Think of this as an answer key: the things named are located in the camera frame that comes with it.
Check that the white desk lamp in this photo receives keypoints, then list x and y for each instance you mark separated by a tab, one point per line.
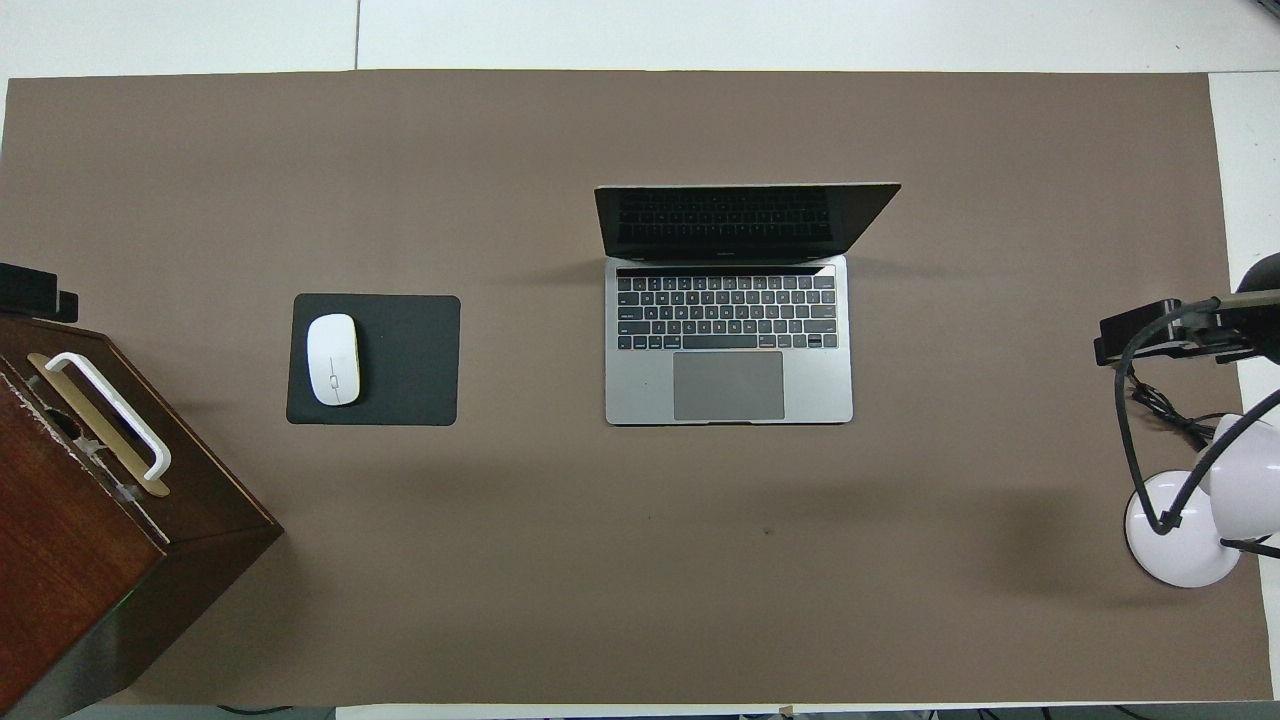
1190	550

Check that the white computer mouse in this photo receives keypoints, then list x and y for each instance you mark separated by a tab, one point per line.
333	358

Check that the brass box plate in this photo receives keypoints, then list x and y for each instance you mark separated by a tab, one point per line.
60	385

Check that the brown table mat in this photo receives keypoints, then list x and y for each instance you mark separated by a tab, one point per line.
640	580

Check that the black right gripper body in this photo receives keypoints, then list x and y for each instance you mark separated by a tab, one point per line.
1255	330

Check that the dark brown wooden box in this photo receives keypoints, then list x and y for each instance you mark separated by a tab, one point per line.
70	540

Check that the silver laptop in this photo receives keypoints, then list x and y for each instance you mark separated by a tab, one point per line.
730	340

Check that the black mouse pad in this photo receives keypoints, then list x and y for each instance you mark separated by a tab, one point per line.
410	350

